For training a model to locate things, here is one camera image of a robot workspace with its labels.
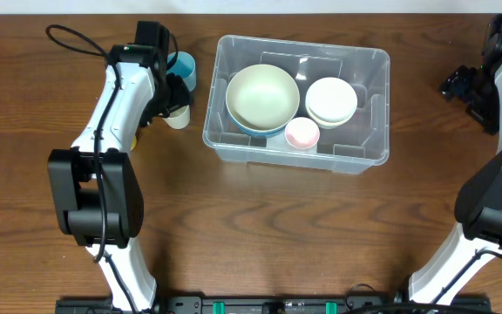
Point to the clear plastic storage container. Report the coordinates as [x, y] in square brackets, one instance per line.
[360, 143]

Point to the blue plastic cup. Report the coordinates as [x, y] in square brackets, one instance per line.
[185, 67]

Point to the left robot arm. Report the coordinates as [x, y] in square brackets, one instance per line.
[96, 194]

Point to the pink plastic cup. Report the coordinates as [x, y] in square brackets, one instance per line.
[302, 133]

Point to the white small bowl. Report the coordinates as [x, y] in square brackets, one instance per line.
[331, 99]

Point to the yellow plastic cup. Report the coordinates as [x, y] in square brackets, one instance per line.
[134, 143]

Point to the pale green plastic cup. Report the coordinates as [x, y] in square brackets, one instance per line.
[180, 118]

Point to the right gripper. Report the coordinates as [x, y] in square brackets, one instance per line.
[458, 83]

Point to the beige large bowl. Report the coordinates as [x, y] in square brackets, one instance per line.
[262, 89]

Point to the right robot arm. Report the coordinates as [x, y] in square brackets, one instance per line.
[476, 237]

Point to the yellow small bowl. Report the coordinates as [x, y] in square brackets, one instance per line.
[328, 125]

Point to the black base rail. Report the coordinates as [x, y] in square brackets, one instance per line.
[204, 305]

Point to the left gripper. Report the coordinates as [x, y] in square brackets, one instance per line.
[178, 97]

